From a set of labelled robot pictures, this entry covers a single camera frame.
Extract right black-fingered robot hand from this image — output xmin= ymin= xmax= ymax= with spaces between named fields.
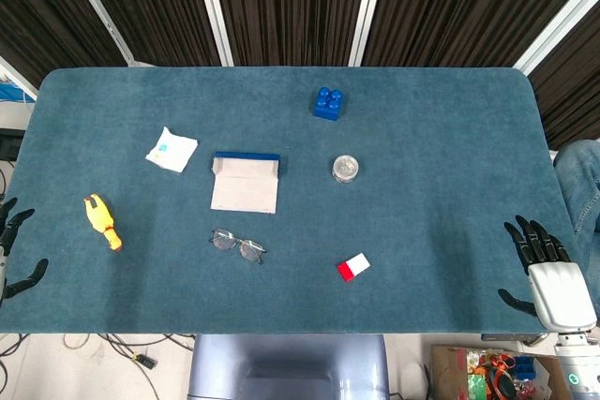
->
xmin=497 ymin=215 xmax=599 ymax=333

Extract left black-fingered robot hand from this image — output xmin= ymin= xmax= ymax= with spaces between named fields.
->
xmin=0 ymin=197 xmax=50 ymax=301

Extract wire-rimmed eyeglasses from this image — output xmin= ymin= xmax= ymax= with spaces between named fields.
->
xmin=208 ymin=228 xmax=269 ymax=266

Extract blue glasses case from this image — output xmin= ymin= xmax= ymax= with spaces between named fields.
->
xmin=209 ymin=151 xmax=286 ymax=215

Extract cardboard box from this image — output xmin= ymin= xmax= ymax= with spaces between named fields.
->
xmin=429 ymin=344 xmax=571 ymax=400

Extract small blue plastic bin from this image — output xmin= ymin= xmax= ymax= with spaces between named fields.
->
xmin=513 ymin=356 xmax=538 ymax=380

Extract yellow rubber chicken toy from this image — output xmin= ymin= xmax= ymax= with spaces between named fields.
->
xmin=82 ymin=193 xmax=124 ymax=252

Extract person's leg in jeans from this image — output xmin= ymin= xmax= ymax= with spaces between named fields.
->
xmin=552 ymin=139 xmax=600 ymax=237

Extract green packet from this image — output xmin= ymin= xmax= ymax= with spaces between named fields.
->
xmin=468 ymin=374 xmax=491 ymax=396

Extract blue plastic tray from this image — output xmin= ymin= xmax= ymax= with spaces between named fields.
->
xmin=0 ymin=82 xmax=37 ymax=102

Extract teal table cloth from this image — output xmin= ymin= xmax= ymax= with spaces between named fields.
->
xmin=0 ymin=67 xmax=582 ymax=335

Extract white tissue packet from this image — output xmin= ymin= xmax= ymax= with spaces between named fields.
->
xmin=144 ymin=126 xmax=199 ymax=173

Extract red and white block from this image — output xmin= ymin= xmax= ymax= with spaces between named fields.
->
xmin=337 ymin=252 xmax=371 ymax=284

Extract dark brown curtain panel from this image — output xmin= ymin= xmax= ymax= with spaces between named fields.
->
xmin=72 ymin=0 xmax=221 ymax=67
xmin=363 ymin=0 xmax=600 ymax=68
xmin=0 ymin=0 xmax=128 ymax=90
xmin=527 ymin=1 xmax=600 ymax=151
xmin=208 ymin=0 xmax=374 ymax=67

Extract clear round jar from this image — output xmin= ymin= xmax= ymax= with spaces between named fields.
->
xmin=332 ymin=154 xmax=362 ymax=185

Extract blue-grey robot torso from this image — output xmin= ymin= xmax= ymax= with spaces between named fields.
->
xmin=187 ymin=333 xmax=390 ymax=400

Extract blue building block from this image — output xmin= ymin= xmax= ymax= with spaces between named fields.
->
xmin=312 ymin=85 xmax=347 ymax=122

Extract grey metal table bracket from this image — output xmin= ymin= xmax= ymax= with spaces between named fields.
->
xmin=481 ymin=333 xmax=549 ymax=346

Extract white partition post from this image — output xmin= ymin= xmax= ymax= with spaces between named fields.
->
xmin=190 ymin=0 xmax=234 ymax=67
xmin=513 ymin=0 xmax=600 ymax=76
xmin=58 ymin=0 xmax=140 ymax=67
xmin=349 ymin=0 xmax=390 ymax=67
xmin=0 ymin=55 xmax=38 ymax=101

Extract black floor cable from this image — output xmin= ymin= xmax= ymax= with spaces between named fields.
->
xmin=105 ymin=333 xmax=196 ymax=352

